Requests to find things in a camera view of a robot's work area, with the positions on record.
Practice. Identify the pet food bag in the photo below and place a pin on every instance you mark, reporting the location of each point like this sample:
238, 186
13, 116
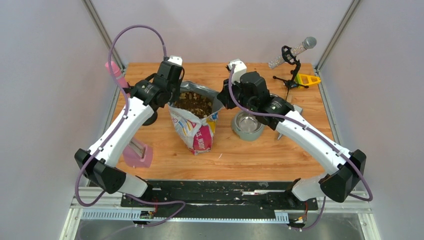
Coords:
194, 116

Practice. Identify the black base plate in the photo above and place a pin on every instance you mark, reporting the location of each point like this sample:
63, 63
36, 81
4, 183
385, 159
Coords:
228, 199

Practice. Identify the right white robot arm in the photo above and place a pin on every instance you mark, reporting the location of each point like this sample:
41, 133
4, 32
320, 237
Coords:
343, 168

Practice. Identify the black tripod mic stand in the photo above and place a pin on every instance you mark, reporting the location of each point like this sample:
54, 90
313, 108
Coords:
293, 73

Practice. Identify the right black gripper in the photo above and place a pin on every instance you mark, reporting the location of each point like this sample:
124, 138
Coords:
226, 95

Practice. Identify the pink block holder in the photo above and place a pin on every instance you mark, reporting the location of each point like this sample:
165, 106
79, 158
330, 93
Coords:
138, 154

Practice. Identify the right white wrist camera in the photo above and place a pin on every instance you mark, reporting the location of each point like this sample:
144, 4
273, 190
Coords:
238, 67

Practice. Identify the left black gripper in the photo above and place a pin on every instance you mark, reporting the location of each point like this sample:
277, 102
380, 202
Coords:
175, 95

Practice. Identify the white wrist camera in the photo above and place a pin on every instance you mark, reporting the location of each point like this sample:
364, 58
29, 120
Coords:
238, 67
175, 60

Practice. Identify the yellow plastic triangle toy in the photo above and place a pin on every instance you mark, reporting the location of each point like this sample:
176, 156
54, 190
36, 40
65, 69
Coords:
306, 81

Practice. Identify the grey double pet feeder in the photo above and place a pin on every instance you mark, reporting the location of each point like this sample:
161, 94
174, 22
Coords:
277, 106

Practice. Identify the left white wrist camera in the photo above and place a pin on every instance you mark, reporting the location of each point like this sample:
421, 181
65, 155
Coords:
175, 60

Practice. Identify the pink microphone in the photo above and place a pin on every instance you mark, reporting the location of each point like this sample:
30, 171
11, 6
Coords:
115, 71

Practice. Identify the glitter silver microphone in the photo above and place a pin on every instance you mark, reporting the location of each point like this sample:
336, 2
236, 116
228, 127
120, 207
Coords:
308, 43

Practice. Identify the front steel bowl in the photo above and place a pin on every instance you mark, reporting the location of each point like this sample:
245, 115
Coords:
246, 123

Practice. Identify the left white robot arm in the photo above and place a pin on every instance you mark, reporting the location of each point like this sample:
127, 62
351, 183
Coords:
98, 162

